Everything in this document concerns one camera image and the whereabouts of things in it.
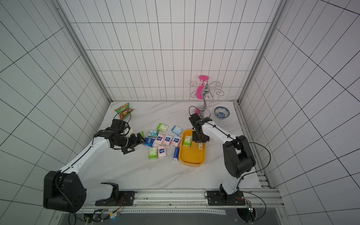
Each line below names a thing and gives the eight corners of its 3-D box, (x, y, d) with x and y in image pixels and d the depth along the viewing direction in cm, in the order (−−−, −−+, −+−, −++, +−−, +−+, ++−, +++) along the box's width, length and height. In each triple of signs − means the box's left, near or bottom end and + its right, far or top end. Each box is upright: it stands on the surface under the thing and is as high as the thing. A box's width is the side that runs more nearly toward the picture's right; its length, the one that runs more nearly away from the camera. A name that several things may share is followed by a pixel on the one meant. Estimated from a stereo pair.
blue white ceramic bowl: (215, 119, 108) (215, 116, 106) (213, 109, 115) (213, 106, 112) (230, 119, 108) (231, 116, 106) (227, 109, 115) (228, 106, 112)
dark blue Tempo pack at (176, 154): (173, 160, 88) (172, 158, 84) (175, 149, 92) (175, 146, 89) (177, 161, 87) (177, 158, 84) (179, 150, 92) (179, 147, 89)
